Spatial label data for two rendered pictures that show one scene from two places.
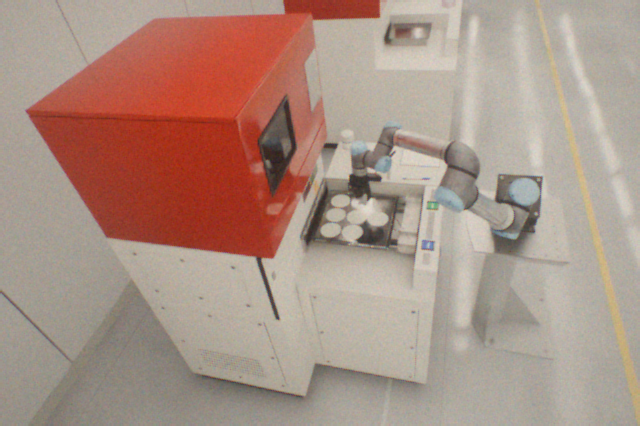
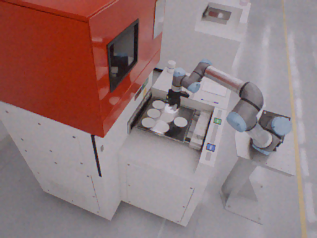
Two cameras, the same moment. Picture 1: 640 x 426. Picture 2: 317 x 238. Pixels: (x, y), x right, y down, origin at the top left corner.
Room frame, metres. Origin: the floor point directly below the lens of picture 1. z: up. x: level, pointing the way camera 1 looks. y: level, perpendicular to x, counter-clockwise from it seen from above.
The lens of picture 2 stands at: (0.38, 0.01, 2.11)
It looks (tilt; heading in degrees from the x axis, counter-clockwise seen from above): 46 degrees down; 355
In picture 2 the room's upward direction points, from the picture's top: 7 degrees clockwise
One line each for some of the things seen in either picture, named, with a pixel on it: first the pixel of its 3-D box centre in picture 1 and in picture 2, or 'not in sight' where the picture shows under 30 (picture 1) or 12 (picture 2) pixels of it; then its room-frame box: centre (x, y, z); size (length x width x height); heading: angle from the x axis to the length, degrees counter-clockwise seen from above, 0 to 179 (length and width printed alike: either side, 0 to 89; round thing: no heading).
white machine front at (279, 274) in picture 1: (299, 221); (129, 113); (1.49, 0.11, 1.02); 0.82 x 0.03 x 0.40; 159
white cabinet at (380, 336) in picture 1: (382, 270); (174, 152); (1.62, -0.30, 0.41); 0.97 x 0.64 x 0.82; 159
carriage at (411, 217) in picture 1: (410, 224); (200, 129); (1.51, -0.43, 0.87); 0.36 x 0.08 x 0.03; 159
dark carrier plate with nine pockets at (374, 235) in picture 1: (356, 217); (166, 117); (1.59, -0.17, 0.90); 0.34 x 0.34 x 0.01; 69
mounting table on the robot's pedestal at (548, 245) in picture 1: (512, 231); (260, 147); (1.45, -0.93, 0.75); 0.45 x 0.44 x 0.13; 68
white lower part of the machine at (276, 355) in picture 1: (259, 291); (95, 150); (1.61, 0.42, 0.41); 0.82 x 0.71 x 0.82; 159
